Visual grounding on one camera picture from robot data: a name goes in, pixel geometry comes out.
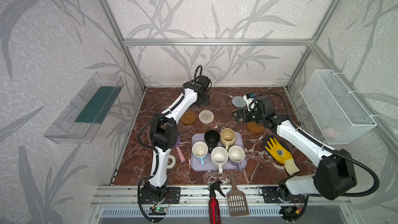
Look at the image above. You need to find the red spray bottle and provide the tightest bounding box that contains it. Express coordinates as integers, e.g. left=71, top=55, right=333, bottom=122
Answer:
left=208, top=181, right=226, bottom=224

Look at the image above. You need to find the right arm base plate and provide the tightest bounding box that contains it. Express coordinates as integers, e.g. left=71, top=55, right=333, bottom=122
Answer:
left=258, top=186, right=306, bottom=204

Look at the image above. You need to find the black mug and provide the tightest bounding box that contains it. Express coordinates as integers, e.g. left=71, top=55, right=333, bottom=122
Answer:
left=204, top=130, right=220, bottom=153

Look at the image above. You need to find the beige mug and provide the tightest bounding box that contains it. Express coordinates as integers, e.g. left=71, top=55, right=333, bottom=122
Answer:
left=220, top=128, right=236, bottom=151

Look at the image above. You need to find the white wire basket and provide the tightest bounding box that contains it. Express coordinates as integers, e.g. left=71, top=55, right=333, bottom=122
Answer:
left=301, top=69, right=377, bottom=145

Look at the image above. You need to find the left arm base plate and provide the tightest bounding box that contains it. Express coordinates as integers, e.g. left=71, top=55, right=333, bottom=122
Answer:
left=138, top=185, right=181, bottom=204

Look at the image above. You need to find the green circuit board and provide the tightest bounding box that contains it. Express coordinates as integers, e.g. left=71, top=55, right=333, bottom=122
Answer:
left=148, top=207, right=168, bottom=216

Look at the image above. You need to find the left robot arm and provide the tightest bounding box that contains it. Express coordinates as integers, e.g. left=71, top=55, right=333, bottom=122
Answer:
left=137, top=65, right=211, bottom=202

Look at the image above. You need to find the lavender plastic tray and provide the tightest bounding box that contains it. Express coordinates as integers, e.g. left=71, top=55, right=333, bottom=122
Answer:
left=191, top=132, right=247, bottom=172

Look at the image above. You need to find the grey-blue woven coaster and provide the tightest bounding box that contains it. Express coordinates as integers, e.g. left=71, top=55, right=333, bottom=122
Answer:
left=232, top=96, right=247, bottom=108

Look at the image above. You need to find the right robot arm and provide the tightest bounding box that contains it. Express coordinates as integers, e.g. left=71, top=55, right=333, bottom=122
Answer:
left=232, top=92, right=380, bottom=202

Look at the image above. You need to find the brown slotted scoop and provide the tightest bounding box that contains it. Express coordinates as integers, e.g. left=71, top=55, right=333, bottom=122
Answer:
left=227, top=171, right=250, bottom=217

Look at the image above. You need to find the white tape roll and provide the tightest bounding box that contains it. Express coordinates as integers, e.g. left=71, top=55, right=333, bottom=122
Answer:
left=167, top=155, right=176, bottom=169

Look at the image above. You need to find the white mug blue handle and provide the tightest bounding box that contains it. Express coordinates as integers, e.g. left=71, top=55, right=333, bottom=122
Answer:
left=192, top=142, right=208, bottom=166

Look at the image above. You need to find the white mug purple handle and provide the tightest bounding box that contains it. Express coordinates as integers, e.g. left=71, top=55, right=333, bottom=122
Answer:
left=228, top=145, right=245, bottom=171

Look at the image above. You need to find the white woven coaster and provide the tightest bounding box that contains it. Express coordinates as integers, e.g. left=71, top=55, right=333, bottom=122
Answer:
left=199, top=110, right=214, bottom=124

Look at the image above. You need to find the white speckled mug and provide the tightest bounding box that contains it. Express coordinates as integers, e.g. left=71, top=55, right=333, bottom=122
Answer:
left=211, top=147, right=229, bottom=174

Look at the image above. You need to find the clear plastic wall bin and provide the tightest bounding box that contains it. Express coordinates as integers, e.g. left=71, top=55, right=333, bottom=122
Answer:
left=44, top=72, right=124, bottom=144

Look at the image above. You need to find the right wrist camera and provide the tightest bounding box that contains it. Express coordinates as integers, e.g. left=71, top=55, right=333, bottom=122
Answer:
left=243, top=93, right=257, bottom=111

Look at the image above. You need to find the purple scoop pink handle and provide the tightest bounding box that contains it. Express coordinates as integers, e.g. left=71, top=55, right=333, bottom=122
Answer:
left=175, top=137, right=186, bottom=163

